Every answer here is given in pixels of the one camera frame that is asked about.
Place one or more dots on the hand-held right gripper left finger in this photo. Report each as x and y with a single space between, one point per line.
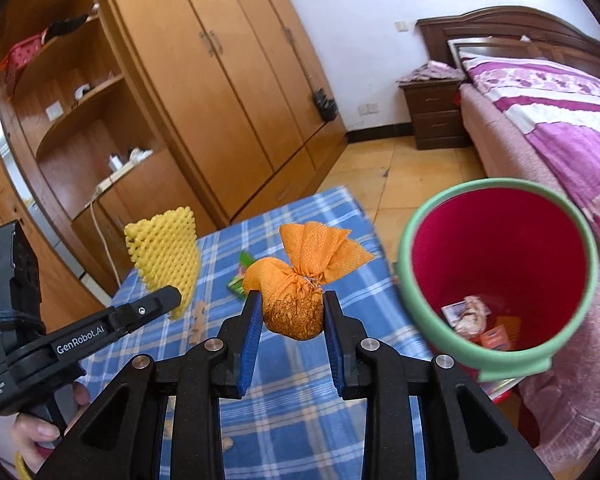
250 345

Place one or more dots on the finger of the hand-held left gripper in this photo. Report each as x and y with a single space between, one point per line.
150 305

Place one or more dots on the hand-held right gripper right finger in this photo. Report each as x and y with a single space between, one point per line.
334 350

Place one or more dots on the yellow foam fruit net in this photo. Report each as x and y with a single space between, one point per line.
165 255

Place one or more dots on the orange mesh bag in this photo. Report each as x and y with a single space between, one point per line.
295 305

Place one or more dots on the red bin with green rim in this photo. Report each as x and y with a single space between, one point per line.
480 240

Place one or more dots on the person's left hand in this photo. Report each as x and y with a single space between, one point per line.
32 435

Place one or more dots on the tan wooden piece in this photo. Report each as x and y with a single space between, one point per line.
198 320

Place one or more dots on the green snack packet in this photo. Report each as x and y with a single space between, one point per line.
240 280

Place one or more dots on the peanut shell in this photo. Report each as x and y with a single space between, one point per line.
227 443

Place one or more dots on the white printed packet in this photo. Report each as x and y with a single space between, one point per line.
451 312

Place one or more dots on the crumpled tissue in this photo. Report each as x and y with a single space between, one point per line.
472 312

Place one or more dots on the orange red packet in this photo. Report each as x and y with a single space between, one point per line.
495 337

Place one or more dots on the wooden corner shelf cabinet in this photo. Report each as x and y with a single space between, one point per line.
80 145

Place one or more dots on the white card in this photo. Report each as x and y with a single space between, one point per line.
55 111

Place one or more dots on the small white object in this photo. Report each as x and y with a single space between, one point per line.
82 91

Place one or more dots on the black hanging device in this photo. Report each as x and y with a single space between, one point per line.
325 105

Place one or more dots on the wooden wardrobe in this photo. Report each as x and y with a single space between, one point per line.
220 60

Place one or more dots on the dark wooden nightstand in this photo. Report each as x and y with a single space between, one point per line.
437 115

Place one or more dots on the red dotted bag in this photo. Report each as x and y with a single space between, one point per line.
22 55

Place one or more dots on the black cloth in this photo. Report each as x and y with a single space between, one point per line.
65 26

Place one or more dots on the pink floral cloth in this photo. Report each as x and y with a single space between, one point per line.
430 72

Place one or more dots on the bed with purple bedding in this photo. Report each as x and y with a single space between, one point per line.
555 135

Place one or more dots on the white framed board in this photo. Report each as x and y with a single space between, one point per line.
455 52

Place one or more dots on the dark wooden headboard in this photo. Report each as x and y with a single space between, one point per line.
520 22

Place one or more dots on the white wall socket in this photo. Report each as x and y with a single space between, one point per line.
368 108

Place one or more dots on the white wall switch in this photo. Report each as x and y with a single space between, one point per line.
402 25

